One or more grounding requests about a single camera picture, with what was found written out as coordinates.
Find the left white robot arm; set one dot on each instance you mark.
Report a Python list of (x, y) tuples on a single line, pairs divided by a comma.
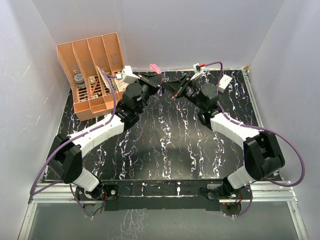
[(67, 152)]

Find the grey round canister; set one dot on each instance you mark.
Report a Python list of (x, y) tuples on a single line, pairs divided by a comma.
[(79, 80)]

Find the small white beige box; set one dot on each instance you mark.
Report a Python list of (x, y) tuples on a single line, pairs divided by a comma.
[(92, 79)]

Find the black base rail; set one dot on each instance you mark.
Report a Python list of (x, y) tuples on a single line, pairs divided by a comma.
[(203, 194)]

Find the orange perforated file organizer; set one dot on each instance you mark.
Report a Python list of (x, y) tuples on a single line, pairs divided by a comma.
[(83, 56)]

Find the white packaged card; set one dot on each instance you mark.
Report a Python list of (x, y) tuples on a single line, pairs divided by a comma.
[(108, 82)]

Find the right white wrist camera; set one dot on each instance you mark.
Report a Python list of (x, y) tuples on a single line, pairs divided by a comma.
[(198, 71)]

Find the white red small box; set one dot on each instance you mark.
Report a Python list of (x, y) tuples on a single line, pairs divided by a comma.
[(224, 83)]

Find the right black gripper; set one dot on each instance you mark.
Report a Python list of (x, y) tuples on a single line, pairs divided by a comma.
[(178, 87)]

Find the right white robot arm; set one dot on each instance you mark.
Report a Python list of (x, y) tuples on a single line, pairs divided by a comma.
[(261, 150)]

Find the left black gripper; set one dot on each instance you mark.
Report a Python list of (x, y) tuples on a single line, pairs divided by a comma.
[(154, 80)]

